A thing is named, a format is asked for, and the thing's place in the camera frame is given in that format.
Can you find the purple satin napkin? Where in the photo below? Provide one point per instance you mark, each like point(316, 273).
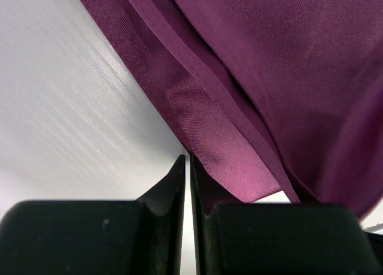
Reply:
point(269, 95)

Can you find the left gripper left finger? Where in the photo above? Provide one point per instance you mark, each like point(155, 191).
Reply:
point(141, 236)

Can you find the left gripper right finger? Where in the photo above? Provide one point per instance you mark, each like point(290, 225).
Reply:
point(232, 237)

